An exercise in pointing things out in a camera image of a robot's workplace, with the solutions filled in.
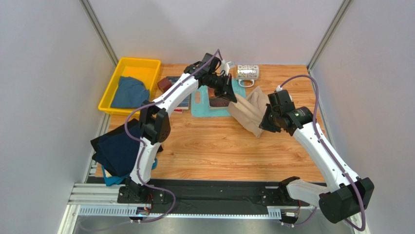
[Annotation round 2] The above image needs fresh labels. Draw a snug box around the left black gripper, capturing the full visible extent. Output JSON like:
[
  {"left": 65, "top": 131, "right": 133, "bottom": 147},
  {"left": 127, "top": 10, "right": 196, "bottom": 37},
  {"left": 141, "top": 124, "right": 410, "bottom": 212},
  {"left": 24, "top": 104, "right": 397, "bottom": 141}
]
[{"left": 206, "top": 72, "right": 237, "bottom": 103}]

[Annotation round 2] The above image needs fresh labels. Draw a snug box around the beige t shirt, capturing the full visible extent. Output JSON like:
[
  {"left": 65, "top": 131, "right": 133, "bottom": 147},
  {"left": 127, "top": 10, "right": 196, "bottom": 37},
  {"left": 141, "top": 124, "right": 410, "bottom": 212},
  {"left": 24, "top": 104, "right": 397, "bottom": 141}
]
[{"left": 227, "top": 86, "right": 269, "bottom": 138}]

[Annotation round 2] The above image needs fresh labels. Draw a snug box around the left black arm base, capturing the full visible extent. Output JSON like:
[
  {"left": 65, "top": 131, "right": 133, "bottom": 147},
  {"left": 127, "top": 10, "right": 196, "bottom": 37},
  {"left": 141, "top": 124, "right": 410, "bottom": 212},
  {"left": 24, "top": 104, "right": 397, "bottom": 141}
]
[{"left": 117, "top": 186, "right": 166, "bottom": 204}]

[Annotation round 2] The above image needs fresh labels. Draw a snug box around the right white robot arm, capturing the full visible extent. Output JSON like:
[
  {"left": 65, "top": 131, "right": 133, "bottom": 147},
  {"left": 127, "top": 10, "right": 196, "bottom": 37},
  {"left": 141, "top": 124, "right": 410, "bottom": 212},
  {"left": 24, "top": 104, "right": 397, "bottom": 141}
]
[{"left": 260, "top": 88, "right": 374, "bottom": 223}]

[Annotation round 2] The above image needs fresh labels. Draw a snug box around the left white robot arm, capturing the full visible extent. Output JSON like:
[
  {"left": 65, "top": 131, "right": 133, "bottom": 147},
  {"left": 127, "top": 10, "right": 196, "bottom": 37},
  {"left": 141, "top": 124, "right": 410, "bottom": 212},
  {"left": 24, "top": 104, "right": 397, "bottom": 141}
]
[{"left": 124, "top": 50, "right": 237, "bottom": 188}]

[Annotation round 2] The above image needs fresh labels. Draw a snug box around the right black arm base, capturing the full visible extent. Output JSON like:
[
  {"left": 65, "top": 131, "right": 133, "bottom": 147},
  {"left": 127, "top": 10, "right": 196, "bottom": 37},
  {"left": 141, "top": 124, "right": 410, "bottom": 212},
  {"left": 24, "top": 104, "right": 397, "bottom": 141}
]
[{"left": 259, "top": 186, "right": 310, "bottom": 207}]

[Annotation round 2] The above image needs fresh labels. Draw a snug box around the dark orange cover book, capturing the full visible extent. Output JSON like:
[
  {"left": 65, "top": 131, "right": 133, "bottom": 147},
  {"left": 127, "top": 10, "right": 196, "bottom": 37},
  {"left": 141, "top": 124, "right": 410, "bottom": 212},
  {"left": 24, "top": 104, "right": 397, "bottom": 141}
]
[{"left": 207, "top": 87, "right": 230, "bottom": 110}]

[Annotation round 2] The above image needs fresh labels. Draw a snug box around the white mug yellow inside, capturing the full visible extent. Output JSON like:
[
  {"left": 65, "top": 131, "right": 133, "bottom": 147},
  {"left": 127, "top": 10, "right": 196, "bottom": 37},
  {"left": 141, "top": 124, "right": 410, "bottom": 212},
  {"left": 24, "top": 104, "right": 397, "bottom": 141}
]
[{"left": 236, "top": 64, "right": 260, "bottom": 88}]

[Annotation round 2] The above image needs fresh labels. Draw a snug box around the teal cutting board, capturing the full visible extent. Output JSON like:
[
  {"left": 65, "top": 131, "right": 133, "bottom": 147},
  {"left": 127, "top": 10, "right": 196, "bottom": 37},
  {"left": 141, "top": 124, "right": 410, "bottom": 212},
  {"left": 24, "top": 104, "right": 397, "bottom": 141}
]
[{"left": 190, "top": 86, "right": 230, "bottom": 117}]

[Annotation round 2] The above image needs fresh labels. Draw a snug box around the nineteen eighty-four book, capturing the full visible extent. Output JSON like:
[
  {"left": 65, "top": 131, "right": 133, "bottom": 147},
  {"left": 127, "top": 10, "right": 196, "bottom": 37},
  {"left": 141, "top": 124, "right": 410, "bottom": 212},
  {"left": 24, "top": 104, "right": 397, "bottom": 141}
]
[{"left": 166, "top": 76, "right": 190, "bottom": 113}]

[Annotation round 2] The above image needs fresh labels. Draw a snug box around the brown wooden cube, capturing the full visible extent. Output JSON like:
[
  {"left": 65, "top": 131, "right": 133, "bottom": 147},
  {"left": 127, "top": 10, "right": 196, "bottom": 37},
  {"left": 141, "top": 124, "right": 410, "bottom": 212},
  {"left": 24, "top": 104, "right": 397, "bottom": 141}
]
[{"left": 157, "top": 77, "right": 172, "bottom": 93}]

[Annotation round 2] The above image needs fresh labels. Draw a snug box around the yellow plastic bin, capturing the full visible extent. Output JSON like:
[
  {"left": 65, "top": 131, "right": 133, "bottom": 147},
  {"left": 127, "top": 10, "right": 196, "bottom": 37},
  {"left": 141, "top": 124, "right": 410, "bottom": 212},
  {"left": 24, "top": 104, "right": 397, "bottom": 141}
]
[{"left": 98, "top": 57, "right": 161, "bottom": 116}]

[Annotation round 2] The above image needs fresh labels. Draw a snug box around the blue shirt in bin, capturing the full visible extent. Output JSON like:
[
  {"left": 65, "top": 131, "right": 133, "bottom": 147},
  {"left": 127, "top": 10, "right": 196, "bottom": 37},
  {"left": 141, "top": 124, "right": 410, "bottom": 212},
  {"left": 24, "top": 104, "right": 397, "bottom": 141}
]
[{"left": 111, "top": 77, "right": 150, "bottom": 109}]

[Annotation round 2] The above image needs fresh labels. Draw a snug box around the black table edge strip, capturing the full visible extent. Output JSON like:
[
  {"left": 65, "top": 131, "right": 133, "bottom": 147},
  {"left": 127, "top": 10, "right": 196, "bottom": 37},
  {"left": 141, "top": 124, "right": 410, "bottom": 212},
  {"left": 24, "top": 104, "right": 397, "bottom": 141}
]
[{"left": 86, "top": 176, "right": 344, "bottom": 215}]

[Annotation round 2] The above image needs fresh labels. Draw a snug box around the navy folded shirt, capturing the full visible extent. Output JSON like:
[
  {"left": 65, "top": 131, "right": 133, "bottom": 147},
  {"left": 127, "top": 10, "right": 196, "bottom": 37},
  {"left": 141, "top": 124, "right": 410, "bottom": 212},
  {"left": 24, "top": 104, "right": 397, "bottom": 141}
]
[{"left": 90, "top": 125, "right": 140, "bottom": 177}]

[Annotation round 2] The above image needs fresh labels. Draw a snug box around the teal folded shirt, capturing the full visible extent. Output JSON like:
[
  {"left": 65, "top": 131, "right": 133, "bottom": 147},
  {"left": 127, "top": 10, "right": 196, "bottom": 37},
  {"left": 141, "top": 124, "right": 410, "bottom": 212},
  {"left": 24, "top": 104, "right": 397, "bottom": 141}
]
[{"left": 101, "top": 157, "right": 158, "bottom": 187}]

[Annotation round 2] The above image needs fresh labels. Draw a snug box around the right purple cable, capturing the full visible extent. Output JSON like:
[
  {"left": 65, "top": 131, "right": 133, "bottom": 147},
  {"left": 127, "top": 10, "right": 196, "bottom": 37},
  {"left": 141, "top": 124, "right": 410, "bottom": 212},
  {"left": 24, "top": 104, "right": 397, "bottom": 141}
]
[{"left": 279, "top": 74, "right": 367, "bottom": 232}]

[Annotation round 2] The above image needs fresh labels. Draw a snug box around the purple cable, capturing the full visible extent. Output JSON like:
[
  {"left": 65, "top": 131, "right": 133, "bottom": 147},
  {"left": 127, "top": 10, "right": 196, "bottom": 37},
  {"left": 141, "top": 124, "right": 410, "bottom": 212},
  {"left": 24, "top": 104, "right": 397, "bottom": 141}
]
[
  {"left": 279, "top": 74, "right": 367, "bottom": 232},
  {"left": 76, "top": 49, "right": 225, "bottom": 224}
]

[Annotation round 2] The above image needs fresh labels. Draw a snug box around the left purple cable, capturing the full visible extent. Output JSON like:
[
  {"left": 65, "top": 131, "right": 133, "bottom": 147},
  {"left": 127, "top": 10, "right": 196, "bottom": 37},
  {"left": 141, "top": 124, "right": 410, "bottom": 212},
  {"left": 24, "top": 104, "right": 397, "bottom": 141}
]
[{"left": 76, "top": 49, "right": 225, "bottom": 224}]

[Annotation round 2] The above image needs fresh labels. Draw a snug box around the aluminium rail frame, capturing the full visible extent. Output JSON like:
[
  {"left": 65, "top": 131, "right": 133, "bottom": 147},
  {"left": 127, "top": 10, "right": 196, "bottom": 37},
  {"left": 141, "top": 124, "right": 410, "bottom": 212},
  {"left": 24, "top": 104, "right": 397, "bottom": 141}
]
[{"left": 57, "top": 160, "right": 370, "bottom": 234}]

